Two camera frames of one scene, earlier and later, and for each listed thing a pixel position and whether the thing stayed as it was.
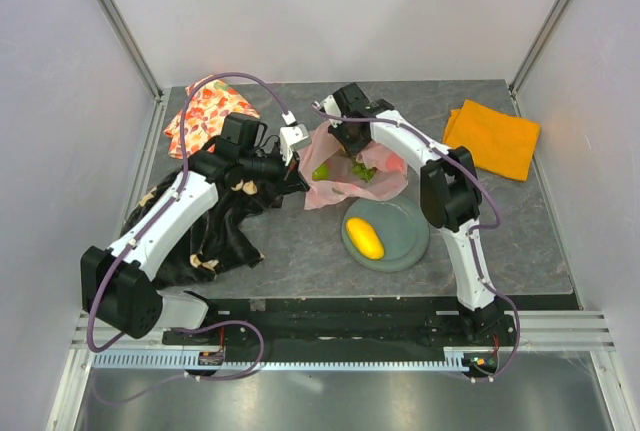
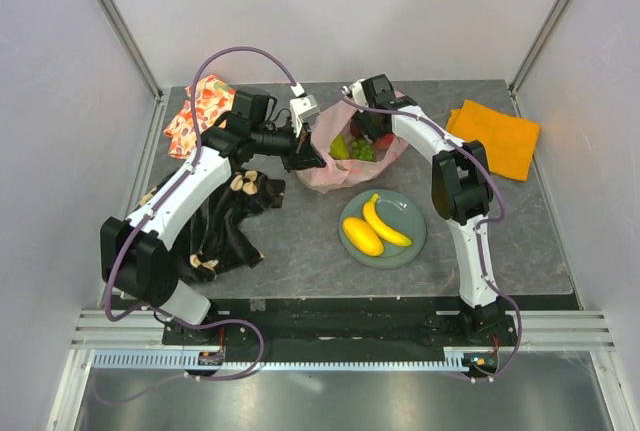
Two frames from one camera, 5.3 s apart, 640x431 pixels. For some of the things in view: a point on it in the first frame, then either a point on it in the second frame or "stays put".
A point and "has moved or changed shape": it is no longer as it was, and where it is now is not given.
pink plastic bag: x=329 y=175 has moved or changed shape
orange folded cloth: x=501 y=143 stays put
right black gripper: x=352 y=148 → x=366 y=128
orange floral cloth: x=201 y=118 stays put
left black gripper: x=289 y=179 → x=305 y=155
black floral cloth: x=217 y=239 stays put
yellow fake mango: x=365 y=238 stays put
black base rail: x=398 y=324 stays put
